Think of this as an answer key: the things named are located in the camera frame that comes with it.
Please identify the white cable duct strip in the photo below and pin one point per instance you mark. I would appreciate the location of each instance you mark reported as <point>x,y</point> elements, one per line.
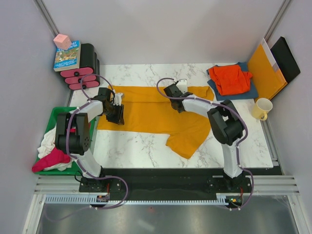
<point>105,199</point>

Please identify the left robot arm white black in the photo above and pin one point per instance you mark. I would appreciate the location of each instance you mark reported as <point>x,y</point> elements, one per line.
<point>73,134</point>

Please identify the orange padded envelope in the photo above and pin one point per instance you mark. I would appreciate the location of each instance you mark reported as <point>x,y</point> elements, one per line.
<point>267,76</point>

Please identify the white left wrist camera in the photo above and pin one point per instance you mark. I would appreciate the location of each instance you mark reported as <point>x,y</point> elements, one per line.
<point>118,99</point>

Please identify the orange folded t shirt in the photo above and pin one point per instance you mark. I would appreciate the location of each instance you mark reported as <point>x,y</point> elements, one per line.
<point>230,80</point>

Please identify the green plastic bin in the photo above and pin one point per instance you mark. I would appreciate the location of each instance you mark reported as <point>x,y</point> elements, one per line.
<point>48,144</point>

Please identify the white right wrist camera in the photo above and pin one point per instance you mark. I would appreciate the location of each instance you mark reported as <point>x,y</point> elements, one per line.
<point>182,85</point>

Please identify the yellow mug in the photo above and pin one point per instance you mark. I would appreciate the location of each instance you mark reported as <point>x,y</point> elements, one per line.
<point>261,109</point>

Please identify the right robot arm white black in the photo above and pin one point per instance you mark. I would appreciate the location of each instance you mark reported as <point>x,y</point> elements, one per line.
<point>225,124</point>

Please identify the blue folded t shirt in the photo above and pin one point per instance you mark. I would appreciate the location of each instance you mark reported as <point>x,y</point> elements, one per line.
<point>248,95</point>

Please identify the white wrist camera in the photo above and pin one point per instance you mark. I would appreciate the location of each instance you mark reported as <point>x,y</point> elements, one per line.
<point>118,99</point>
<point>182,85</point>

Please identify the black flat board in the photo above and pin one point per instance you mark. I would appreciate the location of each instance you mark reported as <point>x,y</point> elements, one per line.
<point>285,60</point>

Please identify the pink cube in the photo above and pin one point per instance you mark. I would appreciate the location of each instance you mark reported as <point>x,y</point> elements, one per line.
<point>62,41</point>

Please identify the colourful paperback book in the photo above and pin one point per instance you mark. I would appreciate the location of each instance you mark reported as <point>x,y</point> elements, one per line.
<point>68,59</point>

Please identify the magenta t shirt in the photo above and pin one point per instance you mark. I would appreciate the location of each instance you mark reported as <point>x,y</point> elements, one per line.
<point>53,158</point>

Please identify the black pink drawer organizer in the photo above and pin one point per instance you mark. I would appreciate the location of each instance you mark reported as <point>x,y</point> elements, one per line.
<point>89,65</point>

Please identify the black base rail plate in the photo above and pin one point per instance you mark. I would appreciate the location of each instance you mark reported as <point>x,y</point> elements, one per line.
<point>166,184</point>

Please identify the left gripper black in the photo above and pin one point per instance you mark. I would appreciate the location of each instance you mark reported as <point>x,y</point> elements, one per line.
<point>118,119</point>

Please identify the white t shirt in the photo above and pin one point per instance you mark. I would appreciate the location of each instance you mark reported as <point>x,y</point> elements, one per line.
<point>47,143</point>

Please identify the yellow t shirt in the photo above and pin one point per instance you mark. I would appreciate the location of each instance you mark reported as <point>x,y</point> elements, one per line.
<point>147,111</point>

